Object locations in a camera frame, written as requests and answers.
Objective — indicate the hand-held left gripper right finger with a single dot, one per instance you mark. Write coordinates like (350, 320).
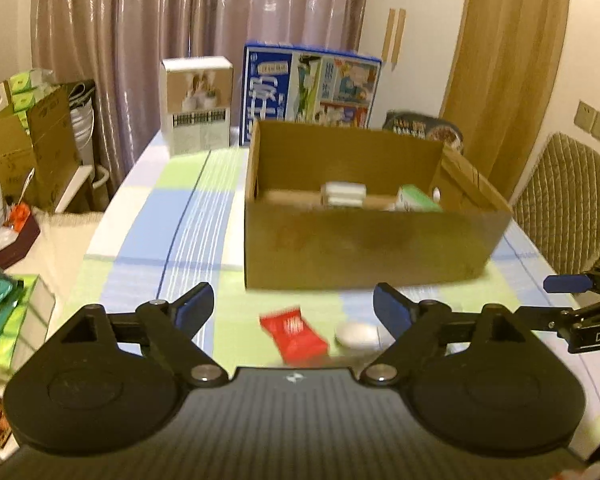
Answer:
(390, 305)

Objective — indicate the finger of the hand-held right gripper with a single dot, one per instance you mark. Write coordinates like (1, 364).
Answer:
(545, 317)
(567, 284)

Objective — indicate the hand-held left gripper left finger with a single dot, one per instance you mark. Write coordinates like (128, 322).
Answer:
(200, 300)

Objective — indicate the white spoon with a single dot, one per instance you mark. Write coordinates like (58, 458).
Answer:
(355, 335)

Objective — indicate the red snack packet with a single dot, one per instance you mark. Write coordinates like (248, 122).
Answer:
(295, 335)

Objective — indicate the green carton box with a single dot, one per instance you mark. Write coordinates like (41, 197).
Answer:
(415, 200)

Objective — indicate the white square power adapter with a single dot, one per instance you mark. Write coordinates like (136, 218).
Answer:
(342, 195)

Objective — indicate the desktop with checked cloth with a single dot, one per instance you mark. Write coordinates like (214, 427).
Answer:
(140, 240)

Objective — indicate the cream side table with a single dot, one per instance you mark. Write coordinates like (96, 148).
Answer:
(65, 250)

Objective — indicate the black instant rice bowl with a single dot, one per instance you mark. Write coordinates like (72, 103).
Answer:
(420, 127)

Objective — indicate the white photo product box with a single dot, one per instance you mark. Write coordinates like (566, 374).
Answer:
(195, 110)

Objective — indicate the dark brown tray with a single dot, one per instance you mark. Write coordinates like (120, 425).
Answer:
(15, 247)

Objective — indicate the white shopping bag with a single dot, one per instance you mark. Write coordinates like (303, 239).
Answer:
(85, 130)

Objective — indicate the large brown cardboard box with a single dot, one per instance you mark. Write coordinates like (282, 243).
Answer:
(55, 145)

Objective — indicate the blue milk carton box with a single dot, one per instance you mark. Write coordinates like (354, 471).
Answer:
(280, 90)

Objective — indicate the wooden door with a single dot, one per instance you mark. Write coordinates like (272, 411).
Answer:
(505, 60)

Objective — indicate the small brown cardboard box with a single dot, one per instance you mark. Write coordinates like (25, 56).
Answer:
(7, 155)

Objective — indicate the green tissue packs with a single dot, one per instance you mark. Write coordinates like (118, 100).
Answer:
(27, 90)

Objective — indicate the shiny pink curtain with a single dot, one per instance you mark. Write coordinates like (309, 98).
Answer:
(130, 35)

